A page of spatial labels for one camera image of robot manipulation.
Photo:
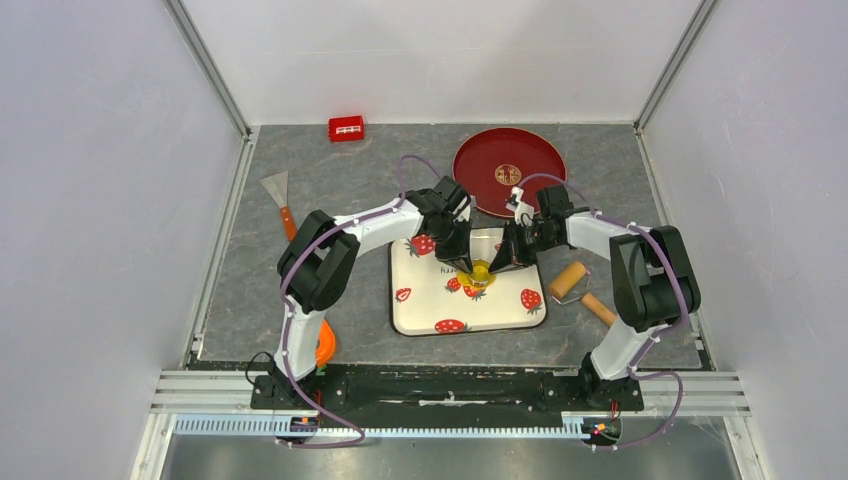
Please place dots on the wooden dough roller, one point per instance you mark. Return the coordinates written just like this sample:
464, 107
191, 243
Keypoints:
572, 285

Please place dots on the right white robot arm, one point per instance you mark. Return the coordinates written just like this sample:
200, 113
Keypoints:
654, 286

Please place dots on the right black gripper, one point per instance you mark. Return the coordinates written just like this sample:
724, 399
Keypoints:
512, 254

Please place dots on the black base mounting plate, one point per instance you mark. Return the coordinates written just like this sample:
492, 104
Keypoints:
426, 396

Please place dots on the yellow dough piece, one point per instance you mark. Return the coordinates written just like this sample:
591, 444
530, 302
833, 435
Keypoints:
463, 280

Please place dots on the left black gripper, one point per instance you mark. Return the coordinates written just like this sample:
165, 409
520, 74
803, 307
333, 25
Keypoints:
460, 251

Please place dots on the metal ring cutter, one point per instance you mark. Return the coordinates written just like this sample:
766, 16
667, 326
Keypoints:
481, 276

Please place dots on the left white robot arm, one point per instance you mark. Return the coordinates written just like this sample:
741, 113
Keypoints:
317, 264

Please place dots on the orange horseshoe magnet toy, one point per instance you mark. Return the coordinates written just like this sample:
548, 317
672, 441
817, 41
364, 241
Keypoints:
326, 346

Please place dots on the aluminium frame rail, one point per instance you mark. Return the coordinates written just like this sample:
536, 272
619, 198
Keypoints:
199, 402

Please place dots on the red toy brick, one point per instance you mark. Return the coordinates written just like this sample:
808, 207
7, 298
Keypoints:
346, 129

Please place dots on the red round plate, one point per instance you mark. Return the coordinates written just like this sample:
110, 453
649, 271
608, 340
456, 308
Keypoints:
490, 163

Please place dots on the white strawberry tray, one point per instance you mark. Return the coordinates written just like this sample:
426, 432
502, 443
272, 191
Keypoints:
429, 297

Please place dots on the orange handled metal scraper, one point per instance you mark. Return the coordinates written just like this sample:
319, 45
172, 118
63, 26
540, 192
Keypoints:
277, 187

